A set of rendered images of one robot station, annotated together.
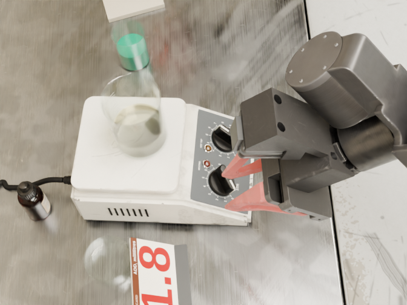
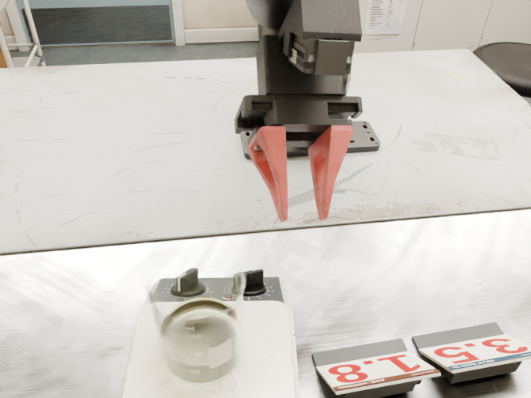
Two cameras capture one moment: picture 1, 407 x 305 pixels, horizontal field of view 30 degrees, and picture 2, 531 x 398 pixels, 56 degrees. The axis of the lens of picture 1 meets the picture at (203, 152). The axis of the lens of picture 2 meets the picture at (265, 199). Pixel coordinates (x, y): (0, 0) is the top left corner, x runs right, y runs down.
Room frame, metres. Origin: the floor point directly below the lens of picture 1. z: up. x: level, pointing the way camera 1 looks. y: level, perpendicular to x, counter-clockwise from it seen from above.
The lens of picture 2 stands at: (0.45, 0.27, 1.31)
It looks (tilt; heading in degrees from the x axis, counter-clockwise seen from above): 40 degrees down; 254
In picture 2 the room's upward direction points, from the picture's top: 2 degrees clockwise
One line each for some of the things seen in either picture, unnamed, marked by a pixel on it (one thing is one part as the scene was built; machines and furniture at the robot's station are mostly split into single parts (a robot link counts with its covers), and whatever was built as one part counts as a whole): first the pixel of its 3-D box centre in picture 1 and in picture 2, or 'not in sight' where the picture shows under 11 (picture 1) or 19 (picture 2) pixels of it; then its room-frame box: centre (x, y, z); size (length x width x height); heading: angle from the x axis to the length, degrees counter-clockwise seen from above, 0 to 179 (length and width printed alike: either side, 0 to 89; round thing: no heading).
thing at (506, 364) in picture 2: not in sight; (476, 345); (0.19, 0.07, 0.92); 0.09 x 0.06 x 0.04; 177
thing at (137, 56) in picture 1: (131, 46); not in sight; (0.61, 0.07, 0.93); 0.04 x 0.04 x 0.06
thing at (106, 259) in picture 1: (109, 261); not in sight; (0.32, 0.13, 0.91); 0.06 x 0.06 x 0.02
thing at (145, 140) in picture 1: (137, 117); (195, 317); (0.44, 0.06, 1.03); 0.07 x 0.06 x 0.08; 150
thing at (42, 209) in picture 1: (31, 197); not in sight; (0.41, 0.21, 0.93); 0.03 x 0.03 x 0.07
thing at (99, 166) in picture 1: (129, 143); (210, 369); (0.43, 0.08, 0.98); 0.12 x 0.12 x 0.01; 77
